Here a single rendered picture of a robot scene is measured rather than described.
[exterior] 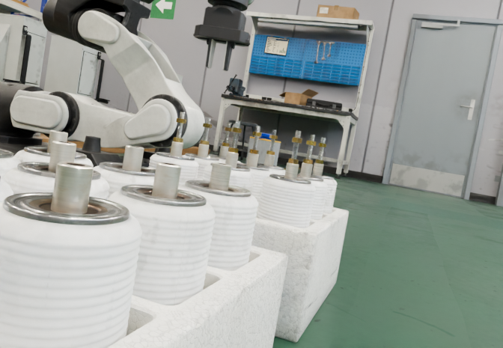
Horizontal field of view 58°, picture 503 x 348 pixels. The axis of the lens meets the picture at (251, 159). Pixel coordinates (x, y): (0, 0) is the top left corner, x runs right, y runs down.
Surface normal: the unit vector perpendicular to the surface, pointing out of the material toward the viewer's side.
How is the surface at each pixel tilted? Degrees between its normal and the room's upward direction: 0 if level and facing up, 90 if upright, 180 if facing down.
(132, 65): 110
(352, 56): 90
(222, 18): 90
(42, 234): 57
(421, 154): 90
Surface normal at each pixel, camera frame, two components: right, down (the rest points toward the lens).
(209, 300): 0.17, -0.98
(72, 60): -0.33, 0.00
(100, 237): 0.67, -0.40
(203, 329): 0.93, 0.18
